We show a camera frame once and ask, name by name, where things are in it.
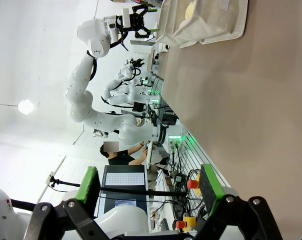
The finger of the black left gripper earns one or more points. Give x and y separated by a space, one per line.
148 31
146 8

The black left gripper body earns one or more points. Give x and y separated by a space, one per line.
137 22

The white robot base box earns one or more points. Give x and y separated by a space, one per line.
176 132

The beige canvas basket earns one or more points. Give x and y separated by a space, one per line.
216 22

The white slotted table frame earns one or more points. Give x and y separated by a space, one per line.
203 155

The yellow towel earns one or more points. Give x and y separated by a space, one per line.
191 8

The black power adapter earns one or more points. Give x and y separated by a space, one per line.
178 178

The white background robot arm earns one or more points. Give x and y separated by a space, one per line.
111 86
138 97

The black monitor with white chart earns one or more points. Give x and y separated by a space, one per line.
123 200

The worker in black t-shirt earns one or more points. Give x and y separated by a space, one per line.
118 158

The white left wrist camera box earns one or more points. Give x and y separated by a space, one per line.
126 17

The black background gripper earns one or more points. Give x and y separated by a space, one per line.
137 62

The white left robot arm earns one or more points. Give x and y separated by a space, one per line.
78 80

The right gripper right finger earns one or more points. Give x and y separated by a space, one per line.
212 190

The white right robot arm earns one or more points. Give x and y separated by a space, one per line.
126 220

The yellow emergency stop button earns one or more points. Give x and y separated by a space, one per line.
187 222
194 183

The round ceiling light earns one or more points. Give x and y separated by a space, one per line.
26 107

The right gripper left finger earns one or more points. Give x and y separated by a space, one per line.
87 185

